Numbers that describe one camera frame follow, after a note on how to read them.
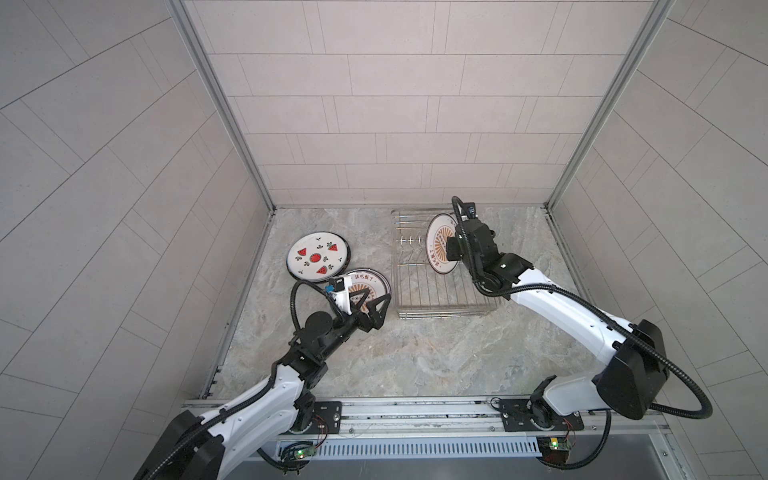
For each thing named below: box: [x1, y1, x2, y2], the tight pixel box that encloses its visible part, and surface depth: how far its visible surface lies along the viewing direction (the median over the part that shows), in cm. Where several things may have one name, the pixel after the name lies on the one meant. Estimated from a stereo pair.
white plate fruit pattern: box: [286, 231, 351, 283], surface depth 100 cm
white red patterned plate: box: [347, 268, 392, 313], surface depth 95 cm
